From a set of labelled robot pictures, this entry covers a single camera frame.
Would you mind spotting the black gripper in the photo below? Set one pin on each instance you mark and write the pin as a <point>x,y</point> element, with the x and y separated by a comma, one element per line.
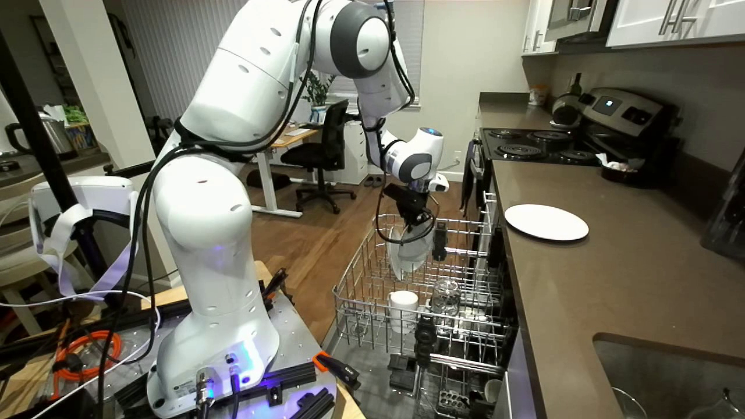
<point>415,220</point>

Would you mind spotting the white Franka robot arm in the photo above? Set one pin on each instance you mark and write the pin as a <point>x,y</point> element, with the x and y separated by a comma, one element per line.
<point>209,234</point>

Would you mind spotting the steel dishwasher door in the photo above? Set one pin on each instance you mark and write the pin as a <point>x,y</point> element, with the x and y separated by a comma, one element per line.
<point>364,379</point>

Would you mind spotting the clear drinking glass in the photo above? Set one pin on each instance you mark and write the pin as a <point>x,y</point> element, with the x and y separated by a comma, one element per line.
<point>452,295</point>

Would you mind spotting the white mug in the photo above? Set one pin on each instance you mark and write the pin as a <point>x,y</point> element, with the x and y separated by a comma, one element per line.
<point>402,310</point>

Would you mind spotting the black office chair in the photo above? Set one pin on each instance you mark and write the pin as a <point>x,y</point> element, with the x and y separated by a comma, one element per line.
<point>321,148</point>

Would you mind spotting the black steel stove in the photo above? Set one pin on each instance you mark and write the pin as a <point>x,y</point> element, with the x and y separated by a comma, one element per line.
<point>543,143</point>

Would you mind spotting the wooden desk white legs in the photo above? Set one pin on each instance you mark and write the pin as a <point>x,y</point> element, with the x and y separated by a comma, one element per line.
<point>287,140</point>

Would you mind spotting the green potted plant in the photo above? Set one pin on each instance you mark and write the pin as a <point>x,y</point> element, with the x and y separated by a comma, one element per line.
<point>316,88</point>

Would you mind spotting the black kettle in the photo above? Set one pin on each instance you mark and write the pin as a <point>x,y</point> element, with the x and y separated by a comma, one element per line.
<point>566,112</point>

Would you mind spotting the black clamp tool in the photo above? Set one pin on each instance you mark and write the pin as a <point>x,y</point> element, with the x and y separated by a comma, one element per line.
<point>310,406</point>

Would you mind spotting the black dish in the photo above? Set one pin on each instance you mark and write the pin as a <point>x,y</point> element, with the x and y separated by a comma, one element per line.
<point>623,169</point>

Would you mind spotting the white upper cabinet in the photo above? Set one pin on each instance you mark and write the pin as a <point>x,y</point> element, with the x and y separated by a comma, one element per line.
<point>675,20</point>
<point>535,26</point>

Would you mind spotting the steel microwave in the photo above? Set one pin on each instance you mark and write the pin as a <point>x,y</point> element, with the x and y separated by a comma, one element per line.
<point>577,15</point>

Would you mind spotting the clear glass in sink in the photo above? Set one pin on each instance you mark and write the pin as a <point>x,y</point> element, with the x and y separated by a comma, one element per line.
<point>713,407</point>
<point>629,403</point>

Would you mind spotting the steel kitchen sink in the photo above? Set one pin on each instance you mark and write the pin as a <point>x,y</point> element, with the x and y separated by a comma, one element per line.
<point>667,379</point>

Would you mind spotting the black coffee maker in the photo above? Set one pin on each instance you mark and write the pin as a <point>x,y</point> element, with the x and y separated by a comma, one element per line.
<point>725,211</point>

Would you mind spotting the black pole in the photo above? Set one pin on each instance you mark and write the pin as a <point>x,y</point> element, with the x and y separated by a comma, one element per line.
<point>33,116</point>

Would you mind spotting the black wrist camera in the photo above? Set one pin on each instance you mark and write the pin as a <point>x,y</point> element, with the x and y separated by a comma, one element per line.
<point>420,196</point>

